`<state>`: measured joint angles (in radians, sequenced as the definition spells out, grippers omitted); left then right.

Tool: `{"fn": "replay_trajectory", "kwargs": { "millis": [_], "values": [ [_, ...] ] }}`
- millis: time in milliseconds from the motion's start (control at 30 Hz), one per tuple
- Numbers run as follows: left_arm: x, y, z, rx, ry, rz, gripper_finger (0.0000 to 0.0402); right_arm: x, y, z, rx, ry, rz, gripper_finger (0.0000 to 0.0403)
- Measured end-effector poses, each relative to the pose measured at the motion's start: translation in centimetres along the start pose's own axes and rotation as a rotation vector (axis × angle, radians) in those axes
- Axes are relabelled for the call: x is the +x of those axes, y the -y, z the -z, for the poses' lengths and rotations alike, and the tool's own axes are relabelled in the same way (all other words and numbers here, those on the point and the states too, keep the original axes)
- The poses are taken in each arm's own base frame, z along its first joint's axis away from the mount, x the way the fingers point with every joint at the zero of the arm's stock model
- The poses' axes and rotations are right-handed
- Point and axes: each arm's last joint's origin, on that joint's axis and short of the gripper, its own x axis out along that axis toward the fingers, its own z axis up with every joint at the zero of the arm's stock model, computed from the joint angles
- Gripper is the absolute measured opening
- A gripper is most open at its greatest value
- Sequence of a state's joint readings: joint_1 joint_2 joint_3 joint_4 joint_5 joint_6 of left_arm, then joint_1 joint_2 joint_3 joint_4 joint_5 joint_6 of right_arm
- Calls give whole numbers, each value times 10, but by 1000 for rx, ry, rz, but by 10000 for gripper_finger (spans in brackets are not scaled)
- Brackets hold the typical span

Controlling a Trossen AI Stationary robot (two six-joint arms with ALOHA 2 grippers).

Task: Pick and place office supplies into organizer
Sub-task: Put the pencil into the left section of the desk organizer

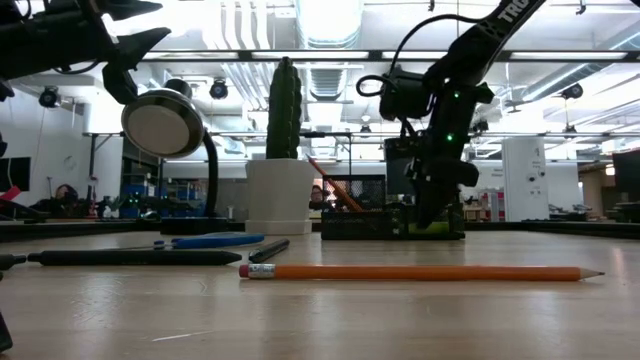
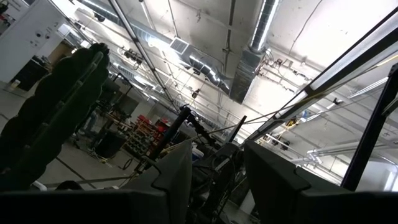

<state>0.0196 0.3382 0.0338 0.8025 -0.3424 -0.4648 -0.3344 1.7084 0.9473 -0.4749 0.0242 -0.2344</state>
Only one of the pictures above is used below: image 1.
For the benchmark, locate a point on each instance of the orange pencil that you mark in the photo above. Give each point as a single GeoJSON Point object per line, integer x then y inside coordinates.
{"type": "Point", "coordinates": [325, 173]}
{"type": "Point", "coordinates": [345, 194]}
{"type": "Point", "coordinates": [425, 273]}

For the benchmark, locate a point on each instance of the person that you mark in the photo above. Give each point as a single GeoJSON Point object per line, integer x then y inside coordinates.
{"type": "Point", "coordinates": [316, 195]}
{"type": "Point", "coordinates": [65, 195]}

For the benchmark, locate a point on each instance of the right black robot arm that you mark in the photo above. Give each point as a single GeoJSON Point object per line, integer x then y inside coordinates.
{"type": "Point", "coordinates": [480, 45]}

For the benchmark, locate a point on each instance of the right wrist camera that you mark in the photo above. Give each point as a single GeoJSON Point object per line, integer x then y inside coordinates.
{"type": "Point", "coordinates": [405, 95]}

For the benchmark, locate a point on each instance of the green cactus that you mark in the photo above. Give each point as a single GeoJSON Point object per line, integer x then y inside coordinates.
{"type": "Point", "coordinates": [284, 110]}

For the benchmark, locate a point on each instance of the white pillar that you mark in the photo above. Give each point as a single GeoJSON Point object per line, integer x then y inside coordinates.
{"type": "Point", "coordinates": [525, 175]}

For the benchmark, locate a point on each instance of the green sticky note pad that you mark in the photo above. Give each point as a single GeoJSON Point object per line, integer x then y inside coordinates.
{"type": "Point", "coordinates": [435, 229]}

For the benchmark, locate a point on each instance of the black pen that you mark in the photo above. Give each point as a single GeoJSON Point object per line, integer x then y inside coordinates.
{"type": "Point", "coordinates": [135, 258]}
{"type": "Point", "coordinates": [10, 262]}
{"type": "Point", "coordinates": [267, 251]}

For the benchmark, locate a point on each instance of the white plant pot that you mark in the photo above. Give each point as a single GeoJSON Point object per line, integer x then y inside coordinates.
{"type": "Point", "coordinates": [280, 195]}

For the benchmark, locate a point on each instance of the black monitor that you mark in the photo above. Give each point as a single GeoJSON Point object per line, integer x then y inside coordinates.
{"type": "Point", "coordinates": [627, 175]}

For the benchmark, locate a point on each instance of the black wall screen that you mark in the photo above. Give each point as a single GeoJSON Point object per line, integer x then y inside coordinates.
{"type": "Point", "coordinates": [15, 174]}

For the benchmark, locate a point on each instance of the black desk lamp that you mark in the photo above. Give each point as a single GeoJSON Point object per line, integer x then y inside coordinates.
{"type": "Point", "coordinates": [162, 120]}

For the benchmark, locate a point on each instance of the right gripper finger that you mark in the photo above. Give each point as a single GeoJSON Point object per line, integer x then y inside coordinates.
{"type": "Point", "coordinates": [429, 207]}
{"type": "Point", "coordinates": [447, 197]}

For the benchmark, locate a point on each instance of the black mesh desk organizer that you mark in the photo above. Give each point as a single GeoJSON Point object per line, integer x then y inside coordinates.
{"type": "Point", "coordinates": [360, 225]}

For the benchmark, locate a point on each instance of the black ceiling spotlight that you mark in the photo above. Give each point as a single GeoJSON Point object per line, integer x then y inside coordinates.
{"type": "Point", "coordinates": [218, 90]}
{"type": "Point", "coordinates": [49, 97]}
{"type": "Point", "coordinates": [572, 91]}

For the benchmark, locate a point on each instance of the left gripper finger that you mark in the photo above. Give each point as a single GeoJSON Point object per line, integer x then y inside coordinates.
{"type": "Point", "coordinates": [130, 7]}
{"type": "Point", "coordinates": [125, 65]}

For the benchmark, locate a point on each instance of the black binder clip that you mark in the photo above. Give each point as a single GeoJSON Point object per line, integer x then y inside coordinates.
{"type": "Point", "coordinates": [4, 335]}

